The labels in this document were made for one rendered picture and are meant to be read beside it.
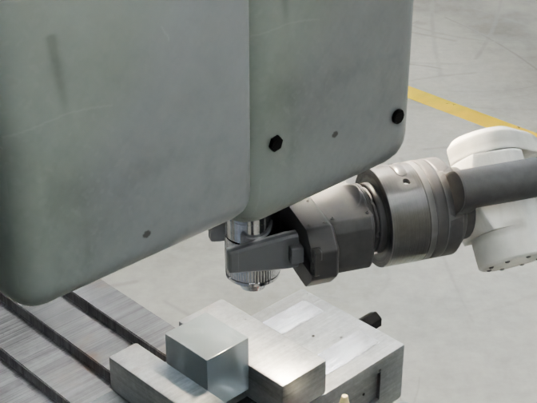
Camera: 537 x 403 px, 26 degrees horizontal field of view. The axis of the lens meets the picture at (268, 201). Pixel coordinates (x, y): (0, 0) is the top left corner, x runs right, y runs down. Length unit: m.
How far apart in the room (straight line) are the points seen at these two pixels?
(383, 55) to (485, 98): 3.56
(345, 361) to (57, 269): 0.54
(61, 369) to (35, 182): 0.66
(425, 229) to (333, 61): 0.22
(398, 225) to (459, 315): 2.15
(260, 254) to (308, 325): 0.29
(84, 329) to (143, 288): 1.85
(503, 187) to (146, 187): 0.38
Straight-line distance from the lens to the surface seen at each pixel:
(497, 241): 1.03
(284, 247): 0.96
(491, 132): 1.05
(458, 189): 0.99
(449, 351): 2.99
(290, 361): 1.11
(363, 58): 0.85
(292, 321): 1.24
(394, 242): 0.98
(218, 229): 1.00
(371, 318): 1.28
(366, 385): 1.20
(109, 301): 1.41
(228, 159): 0.75
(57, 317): 1.39
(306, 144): 0.83
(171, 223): 0.74
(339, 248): 0.96
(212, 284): 3.22
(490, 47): 4.92
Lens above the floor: 1.73
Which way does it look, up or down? 28 degrees down
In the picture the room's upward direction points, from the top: straight up
